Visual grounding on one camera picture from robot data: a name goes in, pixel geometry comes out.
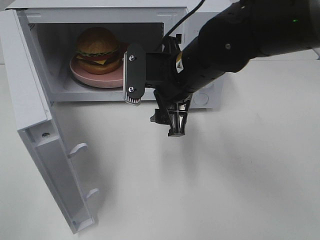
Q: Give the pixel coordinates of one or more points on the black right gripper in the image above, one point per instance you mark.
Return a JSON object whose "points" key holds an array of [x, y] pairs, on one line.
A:
{"points": [[173, 88]]}

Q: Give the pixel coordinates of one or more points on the round white door button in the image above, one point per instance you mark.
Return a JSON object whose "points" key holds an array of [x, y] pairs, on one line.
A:
{"points": [[200, 99]]}

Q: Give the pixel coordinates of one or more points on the pink round plate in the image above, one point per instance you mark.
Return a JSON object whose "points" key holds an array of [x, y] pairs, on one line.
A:
{"points": [[109, 80]]}

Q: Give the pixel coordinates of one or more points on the burger with sesame bun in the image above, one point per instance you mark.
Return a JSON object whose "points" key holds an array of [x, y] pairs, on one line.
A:
{"points": [[98, 51]]}

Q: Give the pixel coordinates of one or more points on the white microwave door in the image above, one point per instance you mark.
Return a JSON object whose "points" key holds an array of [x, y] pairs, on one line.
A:
{"points": [[36, 121]]}

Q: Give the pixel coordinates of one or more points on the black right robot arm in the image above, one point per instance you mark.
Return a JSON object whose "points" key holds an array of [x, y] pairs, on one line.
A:
{"points": [[247, 29]]}

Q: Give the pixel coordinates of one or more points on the white microwave oven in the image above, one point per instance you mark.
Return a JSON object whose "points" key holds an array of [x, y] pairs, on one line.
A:
{"points": [[58, 23]]}

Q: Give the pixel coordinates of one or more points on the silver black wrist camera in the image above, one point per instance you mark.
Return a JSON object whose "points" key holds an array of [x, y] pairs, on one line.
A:
{"points": [[134, 74]]}

